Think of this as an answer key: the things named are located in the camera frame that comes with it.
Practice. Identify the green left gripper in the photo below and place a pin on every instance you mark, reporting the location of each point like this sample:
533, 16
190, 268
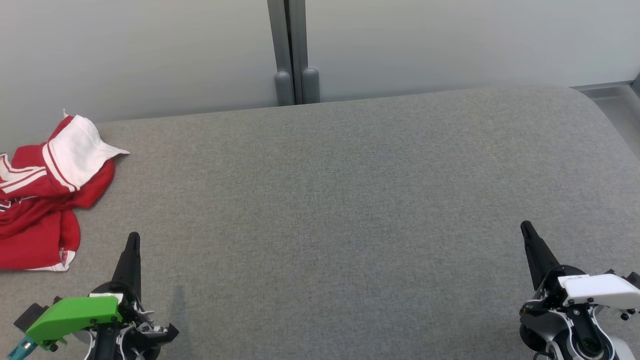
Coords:
75, 315

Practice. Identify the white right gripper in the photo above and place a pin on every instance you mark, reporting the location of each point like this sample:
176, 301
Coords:
600, 290

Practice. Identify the red shorts with white trim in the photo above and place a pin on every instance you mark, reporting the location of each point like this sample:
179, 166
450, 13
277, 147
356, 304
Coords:
30, 240

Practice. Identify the red white jersey shirt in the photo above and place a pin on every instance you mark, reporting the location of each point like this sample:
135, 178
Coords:
75, 150

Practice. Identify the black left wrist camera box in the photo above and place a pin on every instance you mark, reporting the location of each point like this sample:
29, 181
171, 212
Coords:
27, 316

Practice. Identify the grey partition base rail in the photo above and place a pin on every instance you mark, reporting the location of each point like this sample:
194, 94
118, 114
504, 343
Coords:
600, 86

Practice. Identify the grey double partition post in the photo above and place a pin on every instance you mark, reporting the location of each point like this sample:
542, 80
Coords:
292, 50

